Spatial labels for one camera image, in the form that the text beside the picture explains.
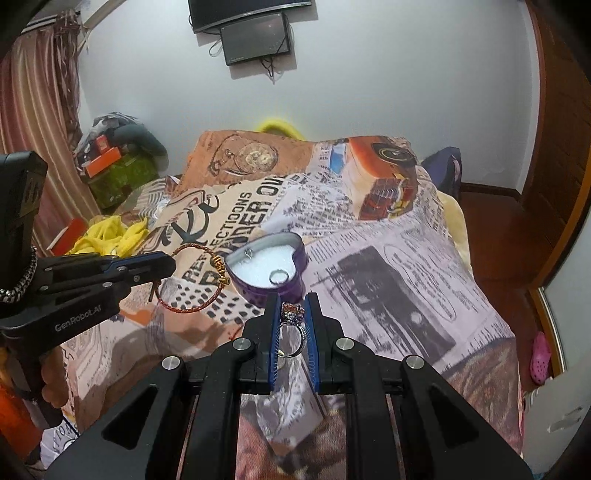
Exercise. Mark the small silver earring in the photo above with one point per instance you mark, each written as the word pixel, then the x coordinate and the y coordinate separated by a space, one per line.
pixel 249 253

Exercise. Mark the white cabinet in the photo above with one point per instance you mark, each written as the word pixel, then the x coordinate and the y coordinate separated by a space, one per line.
pixel 565 369

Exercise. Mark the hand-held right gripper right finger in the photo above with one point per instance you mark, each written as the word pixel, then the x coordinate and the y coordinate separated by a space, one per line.
pixel 314 344

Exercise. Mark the yellow cushion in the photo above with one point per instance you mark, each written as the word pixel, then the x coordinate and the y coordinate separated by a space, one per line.
pixel 277 125

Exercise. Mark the grey cloth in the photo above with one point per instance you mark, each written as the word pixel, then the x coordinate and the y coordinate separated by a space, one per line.
pixel 138 134

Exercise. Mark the striped brown curtain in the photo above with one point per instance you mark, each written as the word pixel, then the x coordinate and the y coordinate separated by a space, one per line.
pixel 27 115

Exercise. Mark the yellow cloth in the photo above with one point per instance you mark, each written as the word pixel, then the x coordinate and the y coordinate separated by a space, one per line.
pixel 113 235

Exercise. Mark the red and white packet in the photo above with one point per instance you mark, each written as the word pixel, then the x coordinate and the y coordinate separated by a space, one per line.
pixel 69 233

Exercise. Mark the purple heart-shaped tin box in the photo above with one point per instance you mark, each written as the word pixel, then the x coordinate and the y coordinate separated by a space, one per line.
pixel 281 297

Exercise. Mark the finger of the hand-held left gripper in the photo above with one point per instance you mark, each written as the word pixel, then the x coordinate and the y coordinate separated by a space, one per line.
pixel 99 293
pixel 138 266

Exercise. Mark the dark blue bag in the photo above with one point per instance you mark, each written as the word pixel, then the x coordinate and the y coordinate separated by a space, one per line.
pixel 441 168

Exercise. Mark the pink shoe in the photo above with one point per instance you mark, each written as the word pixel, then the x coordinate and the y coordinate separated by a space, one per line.
pixel 539 360

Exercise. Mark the printed blanket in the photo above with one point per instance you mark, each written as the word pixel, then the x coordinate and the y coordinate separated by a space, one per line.
pixel 369 258

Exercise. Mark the orange box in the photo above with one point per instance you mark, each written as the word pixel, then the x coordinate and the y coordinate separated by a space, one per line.
pixel 104 161

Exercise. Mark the cream blanket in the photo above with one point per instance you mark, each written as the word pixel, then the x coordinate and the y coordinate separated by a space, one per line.
pixel 455 221

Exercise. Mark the black wall-mounted box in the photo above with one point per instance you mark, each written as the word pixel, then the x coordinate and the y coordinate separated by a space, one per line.
pixel 256 39

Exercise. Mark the orange cloth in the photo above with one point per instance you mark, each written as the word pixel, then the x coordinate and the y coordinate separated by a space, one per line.
pixel 16 422

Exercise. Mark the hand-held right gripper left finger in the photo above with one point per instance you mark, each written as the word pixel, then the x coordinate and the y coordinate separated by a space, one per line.
pixel 273 344

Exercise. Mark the green bag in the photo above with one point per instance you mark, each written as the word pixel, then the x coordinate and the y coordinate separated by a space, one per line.
pixel 122 177

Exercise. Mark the black wall television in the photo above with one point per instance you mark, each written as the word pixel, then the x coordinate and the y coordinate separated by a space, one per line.
pixel 240 11

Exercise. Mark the wooden door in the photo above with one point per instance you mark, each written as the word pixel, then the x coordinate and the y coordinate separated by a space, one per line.
pixel 563 138

